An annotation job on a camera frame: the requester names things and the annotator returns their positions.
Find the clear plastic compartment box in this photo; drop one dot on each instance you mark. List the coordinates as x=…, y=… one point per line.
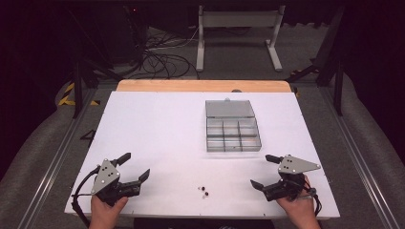
x=231, y=127

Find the person's left hand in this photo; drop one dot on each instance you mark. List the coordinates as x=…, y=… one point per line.
x=104, y=211

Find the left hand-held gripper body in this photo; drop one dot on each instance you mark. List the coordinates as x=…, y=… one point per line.
x=105, y=178

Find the person's right hand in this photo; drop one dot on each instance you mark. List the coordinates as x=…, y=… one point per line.
x=300, y=208

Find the black metal stand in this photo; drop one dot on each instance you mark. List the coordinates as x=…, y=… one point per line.
x=338, y=89

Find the black tripod stand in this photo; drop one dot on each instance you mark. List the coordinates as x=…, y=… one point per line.
x=77, y=89

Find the yellow black floor tape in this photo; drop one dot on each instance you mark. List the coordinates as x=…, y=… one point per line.
x=65, y=101

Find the wooden table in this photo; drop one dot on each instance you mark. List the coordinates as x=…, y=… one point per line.
x=191, y=86

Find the white table board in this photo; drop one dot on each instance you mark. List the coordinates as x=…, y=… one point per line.
x=159, y=133

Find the small black triangle frame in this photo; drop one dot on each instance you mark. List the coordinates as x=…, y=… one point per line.
x=92, y=135

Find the metal floor rail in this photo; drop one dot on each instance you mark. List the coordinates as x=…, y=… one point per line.
x=57, y=162
x=356, y=159

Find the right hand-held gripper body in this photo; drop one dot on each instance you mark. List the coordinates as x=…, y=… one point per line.
x=294, y=166

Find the white metal stand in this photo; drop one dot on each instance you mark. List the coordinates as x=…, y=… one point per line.
x=238, y=19

